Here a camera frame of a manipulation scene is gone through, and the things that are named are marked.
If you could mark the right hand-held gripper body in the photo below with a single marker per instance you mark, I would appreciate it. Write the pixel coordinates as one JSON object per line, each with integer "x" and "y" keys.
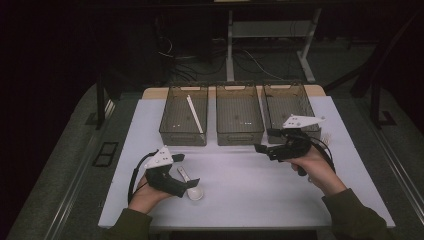
{"x": 293, "y": 146}

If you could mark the white plastic spoon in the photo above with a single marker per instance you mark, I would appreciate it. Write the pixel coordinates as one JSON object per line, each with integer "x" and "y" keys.
{"x": 195, "y": 194}

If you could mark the white metal desk frame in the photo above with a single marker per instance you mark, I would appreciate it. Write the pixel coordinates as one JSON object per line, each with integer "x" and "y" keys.
{"x": 230, "y": 50}

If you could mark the translucent grey storage bin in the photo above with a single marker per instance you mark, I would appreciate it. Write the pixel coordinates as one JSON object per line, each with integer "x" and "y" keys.
{"x": 238, "y": 116}
{"x": 286, "y": 103}
{"x": 176, "y": 116}

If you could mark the person's left hand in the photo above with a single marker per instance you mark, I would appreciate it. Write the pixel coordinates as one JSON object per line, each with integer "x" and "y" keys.
{"x": 145, "y": 198}

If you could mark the white chopstick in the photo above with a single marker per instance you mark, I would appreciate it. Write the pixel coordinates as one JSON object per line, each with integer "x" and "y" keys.
{"x": 195, "y": 113}

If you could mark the black metal stand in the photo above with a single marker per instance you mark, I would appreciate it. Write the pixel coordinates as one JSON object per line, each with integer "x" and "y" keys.
{"x": 100, "y": 106}
{"x": 376, "y": 106}

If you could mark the person's right hand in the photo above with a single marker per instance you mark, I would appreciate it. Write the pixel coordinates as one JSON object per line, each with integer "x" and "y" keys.
{"x": 320, "y": 173}

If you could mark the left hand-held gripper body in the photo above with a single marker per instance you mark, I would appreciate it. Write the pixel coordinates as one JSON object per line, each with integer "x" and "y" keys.
{"x": 163, "y": 176}

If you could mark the white table mat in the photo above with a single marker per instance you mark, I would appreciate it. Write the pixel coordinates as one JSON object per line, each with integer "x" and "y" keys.
{"x": 240, "y": 186}

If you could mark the aluminium rail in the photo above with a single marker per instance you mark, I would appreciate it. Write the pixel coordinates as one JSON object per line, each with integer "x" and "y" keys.
{"x": 69, "y": 196}
{"x": 402, "y": 173}

